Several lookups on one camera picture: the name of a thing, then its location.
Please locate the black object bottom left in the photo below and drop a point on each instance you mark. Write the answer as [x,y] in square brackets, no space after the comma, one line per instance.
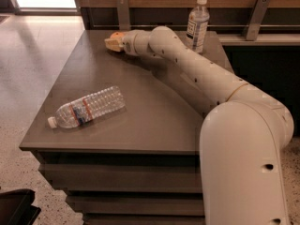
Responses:
[16,207]

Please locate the orange fruit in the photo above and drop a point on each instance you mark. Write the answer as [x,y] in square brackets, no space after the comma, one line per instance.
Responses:
[117,35]

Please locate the grey side counter shelf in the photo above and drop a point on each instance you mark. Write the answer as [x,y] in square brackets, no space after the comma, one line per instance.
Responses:
[261,40]

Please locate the metal wall bracket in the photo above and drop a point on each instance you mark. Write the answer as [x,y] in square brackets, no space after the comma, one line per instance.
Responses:
[252,29]
[123,14]

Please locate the lying clear water bottle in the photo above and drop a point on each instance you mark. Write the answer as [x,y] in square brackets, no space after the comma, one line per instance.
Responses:
[88,108]

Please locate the left metal wall bracket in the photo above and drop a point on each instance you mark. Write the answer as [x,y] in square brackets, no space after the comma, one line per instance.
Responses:
[123,14]

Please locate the horizontal metal rail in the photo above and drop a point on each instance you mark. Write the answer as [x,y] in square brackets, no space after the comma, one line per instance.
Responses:
[181,27]

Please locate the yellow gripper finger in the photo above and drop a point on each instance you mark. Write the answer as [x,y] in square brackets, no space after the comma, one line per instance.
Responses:
[114,44]

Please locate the right metal wall bracket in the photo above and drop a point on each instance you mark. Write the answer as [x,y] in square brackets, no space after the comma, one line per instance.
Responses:
[252,29]

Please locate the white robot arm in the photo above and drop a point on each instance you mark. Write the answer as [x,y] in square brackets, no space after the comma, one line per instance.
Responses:
[241,137]

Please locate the grey drawer cabinet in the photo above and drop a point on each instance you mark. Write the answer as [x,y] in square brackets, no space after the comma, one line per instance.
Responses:
[137,166]

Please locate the upright clear water bottle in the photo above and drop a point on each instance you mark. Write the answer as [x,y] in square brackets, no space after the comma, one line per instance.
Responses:
[198,19]

